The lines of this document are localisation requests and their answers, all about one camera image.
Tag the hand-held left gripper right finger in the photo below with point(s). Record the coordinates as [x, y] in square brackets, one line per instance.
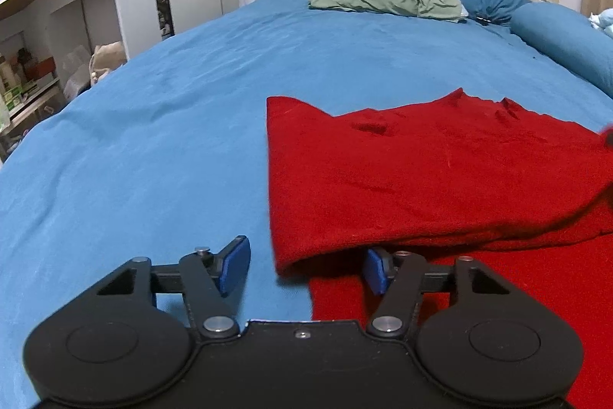
[375, 271]

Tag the cream cloth bag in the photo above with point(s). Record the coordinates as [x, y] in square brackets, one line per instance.
[106, 61]

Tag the light blue cloth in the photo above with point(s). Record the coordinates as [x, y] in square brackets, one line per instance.
[604, 22]

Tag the boxes on shelf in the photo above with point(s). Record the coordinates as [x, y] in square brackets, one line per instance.
[21, 78]

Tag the white shelf desk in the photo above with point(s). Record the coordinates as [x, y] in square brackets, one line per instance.
[81, 1]

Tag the red knit garment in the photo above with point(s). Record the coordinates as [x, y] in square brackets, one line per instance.
[431, 169]

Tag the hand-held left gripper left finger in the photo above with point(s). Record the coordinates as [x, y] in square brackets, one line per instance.
[235, 264]

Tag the blue long pillow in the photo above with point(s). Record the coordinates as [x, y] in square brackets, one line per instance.
[560, 33]

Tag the blue bed sheet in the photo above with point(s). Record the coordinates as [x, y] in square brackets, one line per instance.
[158, 136]

